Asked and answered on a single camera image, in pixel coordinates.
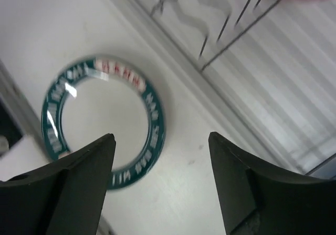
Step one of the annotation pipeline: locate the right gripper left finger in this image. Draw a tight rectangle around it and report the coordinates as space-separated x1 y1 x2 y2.
1 134 116 234

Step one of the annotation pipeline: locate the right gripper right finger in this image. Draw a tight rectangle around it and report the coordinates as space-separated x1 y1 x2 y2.
208 132 335 234

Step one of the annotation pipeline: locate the green rimmed white plate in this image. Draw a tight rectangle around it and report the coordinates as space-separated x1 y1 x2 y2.
41 56 166 190

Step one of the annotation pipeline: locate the wire dish rack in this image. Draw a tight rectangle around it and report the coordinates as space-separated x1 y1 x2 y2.
133 0 282 71

